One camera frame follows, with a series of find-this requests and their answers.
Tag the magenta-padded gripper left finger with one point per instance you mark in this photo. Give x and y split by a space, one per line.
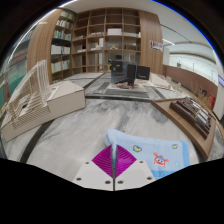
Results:
103 166

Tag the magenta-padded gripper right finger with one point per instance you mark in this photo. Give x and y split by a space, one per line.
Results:
126 166

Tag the light blue printed towel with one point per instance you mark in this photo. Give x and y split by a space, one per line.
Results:
150 150

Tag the brown architectural model on board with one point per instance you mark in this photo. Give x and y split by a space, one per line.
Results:
193 116

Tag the black architectural model on base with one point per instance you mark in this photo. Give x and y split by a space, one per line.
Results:
128 75

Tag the small white architectural model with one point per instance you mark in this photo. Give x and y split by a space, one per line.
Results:
161 81

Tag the red bin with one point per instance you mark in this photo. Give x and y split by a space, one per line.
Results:
211 100

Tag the dark shelf unit with books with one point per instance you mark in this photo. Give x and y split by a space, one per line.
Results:
61 50

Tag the wooden grid shelf unit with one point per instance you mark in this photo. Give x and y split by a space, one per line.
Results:
106 40

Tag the wall poster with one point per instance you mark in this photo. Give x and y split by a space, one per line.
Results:
156 45

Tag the wall screen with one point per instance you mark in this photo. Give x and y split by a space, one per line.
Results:
221 81

